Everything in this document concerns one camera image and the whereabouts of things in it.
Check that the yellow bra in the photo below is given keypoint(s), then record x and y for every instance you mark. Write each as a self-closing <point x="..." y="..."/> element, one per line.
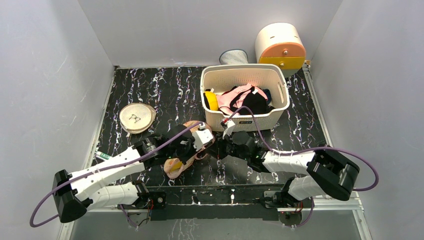
<point x="175" y="166"/>

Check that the round beige mesh laundry bag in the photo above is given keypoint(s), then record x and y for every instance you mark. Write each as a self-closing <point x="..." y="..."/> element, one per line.
<point x="135" y="118"/>

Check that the white mesh cylinder bag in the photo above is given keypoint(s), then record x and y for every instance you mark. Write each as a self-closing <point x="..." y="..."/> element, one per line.
<point x="233" y="57"/>

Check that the yellow garment in basket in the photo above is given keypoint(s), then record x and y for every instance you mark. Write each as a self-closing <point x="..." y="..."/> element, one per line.
<point x="211" y="101"/>

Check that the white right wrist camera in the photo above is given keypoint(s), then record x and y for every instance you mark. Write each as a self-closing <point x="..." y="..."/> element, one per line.
<point x="228" y="126"/>

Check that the cream orange drawer box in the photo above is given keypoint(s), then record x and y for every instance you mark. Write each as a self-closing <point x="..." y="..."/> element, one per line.
<point x="279" y="44"/>

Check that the orange floral bra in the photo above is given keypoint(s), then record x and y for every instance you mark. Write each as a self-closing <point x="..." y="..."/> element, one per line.
<point x="174" y="174"/>

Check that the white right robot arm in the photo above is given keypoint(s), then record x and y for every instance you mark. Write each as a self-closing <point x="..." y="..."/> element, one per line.
<point x="324" y="170"/>

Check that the dark blue garment in basket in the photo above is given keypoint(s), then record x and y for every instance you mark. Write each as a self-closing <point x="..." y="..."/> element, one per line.
<point x="268" y="95"/>

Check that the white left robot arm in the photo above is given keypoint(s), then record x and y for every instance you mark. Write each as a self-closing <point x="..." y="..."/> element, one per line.
<point x="136" y="158"/>

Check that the cream perforated plastic basket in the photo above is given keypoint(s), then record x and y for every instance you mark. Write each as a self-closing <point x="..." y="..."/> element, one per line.
<point x="222" y="78"/>

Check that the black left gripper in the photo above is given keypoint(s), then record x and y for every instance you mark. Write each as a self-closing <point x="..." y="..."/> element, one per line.
<point x="191" y="142"/>

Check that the pink bra in basket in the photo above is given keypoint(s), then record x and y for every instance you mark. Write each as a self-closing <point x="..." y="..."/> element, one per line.
<point x="225" y="98"/>

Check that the aluminium front frame rail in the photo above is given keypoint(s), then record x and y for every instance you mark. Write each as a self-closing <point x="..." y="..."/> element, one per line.
<point x="215" y="198"/>

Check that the black bra in basket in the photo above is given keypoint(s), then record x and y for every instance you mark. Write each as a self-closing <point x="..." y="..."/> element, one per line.
<point x="254" y="99"/>

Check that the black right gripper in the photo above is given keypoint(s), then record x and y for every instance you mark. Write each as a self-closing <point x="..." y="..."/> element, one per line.
<point x="230" y="145"/>

